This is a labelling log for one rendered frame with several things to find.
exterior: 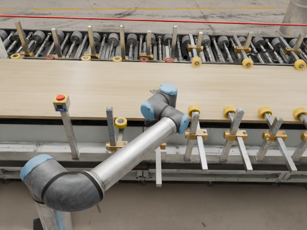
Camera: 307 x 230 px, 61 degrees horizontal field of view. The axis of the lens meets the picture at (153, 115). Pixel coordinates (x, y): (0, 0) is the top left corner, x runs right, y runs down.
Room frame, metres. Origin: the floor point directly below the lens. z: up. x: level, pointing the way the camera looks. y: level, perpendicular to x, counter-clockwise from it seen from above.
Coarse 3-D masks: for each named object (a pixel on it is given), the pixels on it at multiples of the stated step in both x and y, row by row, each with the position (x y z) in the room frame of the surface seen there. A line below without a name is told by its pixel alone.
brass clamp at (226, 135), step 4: (224, 132) 1.13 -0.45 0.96; (228, 132) 1.12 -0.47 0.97; (240, 132) 1.12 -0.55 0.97; (224, 136) 1.11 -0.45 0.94; (228, 136) 1.09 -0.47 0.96; (232, 136) 1.09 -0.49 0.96; (236, 136) 1.09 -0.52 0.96; (240, 136) 1.09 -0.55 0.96; (244, 136) 1.10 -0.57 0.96; (228, 140) 1.09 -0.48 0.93; (232, 140) 1.09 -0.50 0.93; (244, 140) 1.10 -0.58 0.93
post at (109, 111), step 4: (108, 108) 1.08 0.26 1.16; (112, 108) 1.09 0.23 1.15; (108, 112) 1.07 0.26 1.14; (112, 112) 1.08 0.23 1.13; (108, 116) 1.07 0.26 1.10; (112, 116) 1.07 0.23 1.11; (108, 120) 1.07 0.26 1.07; (112, 120) 1.07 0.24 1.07; (108, 124) 1.07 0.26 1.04; (112, 124) 1.07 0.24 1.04; (108, 128) 1.07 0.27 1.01; (112, 128) 1.07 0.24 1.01; (112, 132) 1.07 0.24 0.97; (112, 136) 1.07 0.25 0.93; (112, 140) 1.07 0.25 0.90; (112, 144) 1.07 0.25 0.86; (112, 152) 1.07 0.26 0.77
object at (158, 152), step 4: (156, 152) 1.02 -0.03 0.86; (160, 152) 1.02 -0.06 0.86; (156, 156) 0.99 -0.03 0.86; (160, 156) 0.99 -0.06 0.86; (156, 160) 0.96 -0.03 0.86; (160, 160) 0.96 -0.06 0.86; (156, 164) 0.93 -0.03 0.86; (160, 164) 0.93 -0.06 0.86; (156, 168) 0.90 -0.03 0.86; (160, 168) 0.90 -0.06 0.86; (156, 172) 0.87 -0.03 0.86; (160, 172) 0.87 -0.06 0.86; (156, 176) 0.85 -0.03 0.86; (160, 176) 0.85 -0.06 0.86; (156, 180) 0.82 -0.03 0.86; (160, 180) 0.82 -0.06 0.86; (156, 184) 0.80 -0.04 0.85; (160, 184) 0.80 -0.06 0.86
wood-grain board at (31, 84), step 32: (0, 64) 1.85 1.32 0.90; (32, 64) 1.88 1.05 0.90; (64, 64) 1.90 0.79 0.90; (96, 64) 1.92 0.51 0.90; (128, 64) 1.95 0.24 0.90; (160, 64) 1.97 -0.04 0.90; (224, 64) 2.02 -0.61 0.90; (0, 96) 1.44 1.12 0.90; (32, 96) 1.46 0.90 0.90; (96, 96) 1.49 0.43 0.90; (128, 96) 1.51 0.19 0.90; (192, 96) 1.54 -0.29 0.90; (224, 96) 1.56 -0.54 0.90; (256, 96) 1.58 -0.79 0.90; (288, 96) 1.60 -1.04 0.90
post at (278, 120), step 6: (276, 120) 1.12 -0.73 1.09; (282, 120) 1.11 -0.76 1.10; (270, 126) 1.14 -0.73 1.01; (276, 126) 1.11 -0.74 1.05; (270, 132) 1.12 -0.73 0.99; (276, 132) 1.11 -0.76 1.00; (264, 144) 1.12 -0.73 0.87; (270, 144) 1.11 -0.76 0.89; (264, 150) 1.11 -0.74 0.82; (258, 156) 1.12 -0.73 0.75; (264, 156) 1.11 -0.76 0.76
